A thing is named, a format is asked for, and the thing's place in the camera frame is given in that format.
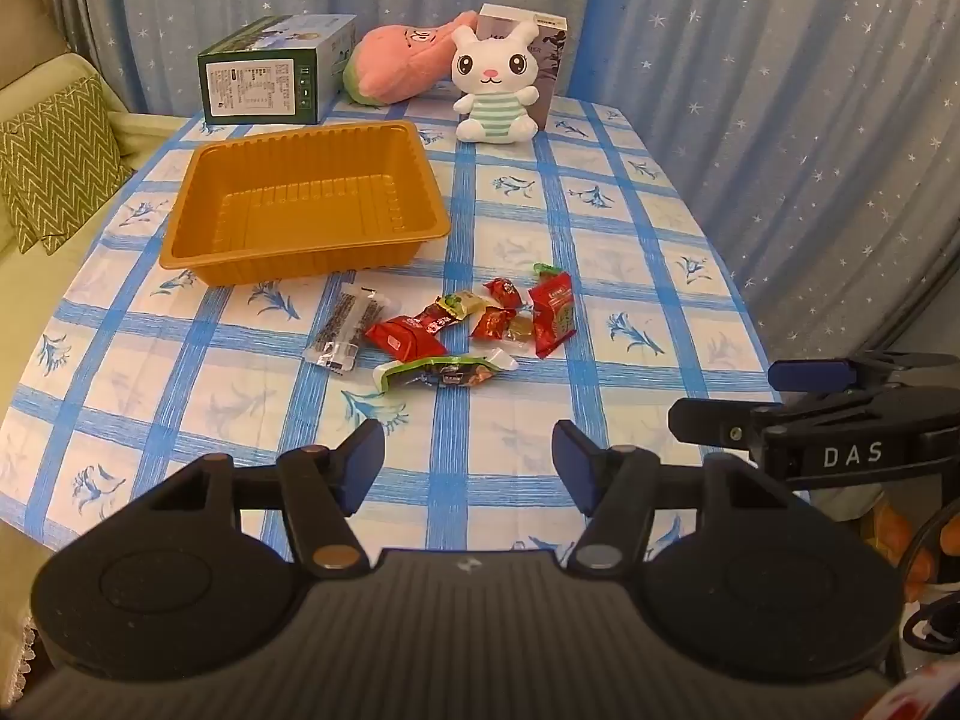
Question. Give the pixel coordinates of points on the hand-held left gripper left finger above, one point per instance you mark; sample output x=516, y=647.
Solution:
x=360, y=457

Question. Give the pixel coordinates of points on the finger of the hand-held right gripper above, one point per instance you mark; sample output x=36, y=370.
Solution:
x=810, y=373
x=705, y=421

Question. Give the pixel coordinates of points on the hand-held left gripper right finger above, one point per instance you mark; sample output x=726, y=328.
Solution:
x=574, y=457

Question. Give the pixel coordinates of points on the green clear snack packet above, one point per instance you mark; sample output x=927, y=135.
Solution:
x=450, y=373

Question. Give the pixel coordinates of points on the large red snack packet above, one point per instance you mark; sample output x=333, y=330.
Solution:
x=401, y=337

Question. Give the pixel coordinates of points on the clear black sesame bar packet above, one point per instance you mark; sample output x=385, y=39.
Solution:
x=341, y=330

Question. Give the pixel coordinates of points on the amber candy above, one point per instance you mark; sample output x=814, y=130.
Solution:
x=521, y=328

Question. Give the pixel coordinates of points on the red green patterned packet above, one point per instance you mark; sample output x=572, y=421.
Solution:
x=553, y=315

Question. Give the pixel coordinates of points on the small red candy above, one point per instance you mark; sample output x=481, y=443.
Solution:
x=491, y=322
x=502, y=291

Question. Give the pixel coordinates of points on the yellow green candy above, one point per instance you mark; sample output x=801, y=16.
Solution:
x=465, y=304

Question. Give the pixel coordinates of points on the green candy wrapper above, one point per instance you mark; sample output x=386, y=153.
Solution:
x=544, y=268

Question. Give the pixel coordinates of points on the orange plastic tray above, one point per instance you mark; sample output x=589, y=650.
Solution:
x=300, y=202

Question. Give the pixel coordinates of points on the person's right hand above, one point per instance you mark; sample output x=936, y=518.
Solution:
x=892, y=525

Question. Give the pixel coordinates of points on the blue checkered tablecloth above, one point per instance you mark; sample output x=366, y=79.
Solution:
x=600, y=255

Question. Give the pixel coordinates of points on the blue star curtain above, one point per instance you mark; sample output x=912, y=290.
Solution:
x=750, y=127

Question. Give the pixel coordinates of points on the red white printed cloth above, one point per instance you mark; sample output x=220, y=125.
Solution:
x=922, y=705

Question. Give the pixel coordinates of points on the white rabbit plush toy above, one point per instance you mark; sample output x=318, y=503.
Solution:
x=491, y=116

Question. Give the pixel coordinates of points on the green carton box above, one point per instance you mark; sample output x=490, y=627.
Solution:
x=262, y=86

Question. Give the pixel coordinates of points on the white and dark carton box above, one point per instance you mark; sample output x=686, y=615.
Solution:
x=553, y=67

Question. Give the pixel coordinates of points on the light green sofa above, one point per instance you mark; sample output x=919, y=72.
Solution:
x=142, y=135

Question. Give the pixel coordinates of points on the pink plush toy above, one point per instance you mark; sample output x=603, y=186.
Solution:
x=397, y=60

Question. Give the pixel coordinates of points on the green zigzag cushion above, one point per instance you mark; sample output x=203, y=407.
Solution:
x=60, y=157

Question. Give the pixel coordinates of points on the grey curtain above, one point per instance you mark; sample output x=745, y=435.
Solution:
x=82, y=0

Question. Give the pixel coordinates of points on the beige pillow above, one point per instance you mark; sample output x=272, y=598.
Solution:
x=22, y=22

